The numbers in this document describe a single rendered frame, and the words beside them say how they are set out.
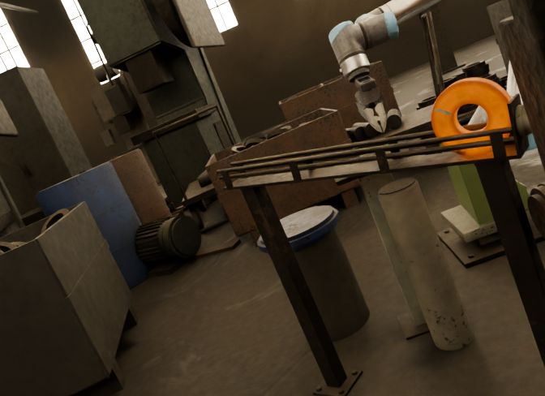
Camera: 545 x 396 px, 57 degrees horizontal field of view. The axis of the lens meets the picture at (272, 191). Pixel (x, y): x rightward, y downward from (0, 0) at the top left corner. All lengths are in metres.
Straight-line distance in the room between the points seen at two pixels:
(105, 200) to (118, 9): 2.76
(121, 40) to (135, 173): 2.13
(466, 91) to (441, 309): 0.74
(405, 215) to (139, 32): 4.74
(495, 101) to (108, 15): 5.28
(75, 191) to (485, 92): 3.05
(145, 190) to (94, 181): 0.64
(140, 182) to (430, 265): 3.08
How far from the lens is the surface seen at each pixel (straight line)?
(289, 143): 3.23
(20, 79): 5.33
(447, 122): 1.09
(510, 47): 0.83
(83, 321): 2.20
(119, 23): 5.97
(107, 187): 3.77
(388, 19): 1.75
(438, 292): 1.56
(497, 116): 1.07
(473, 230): 2.10
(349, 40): 1.71
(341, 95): 4.81
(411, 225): 1.47
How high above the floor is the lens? 0.91
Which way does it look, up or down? 11 degrees down
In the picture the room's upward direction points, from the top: 23 degrees counter-clockwise
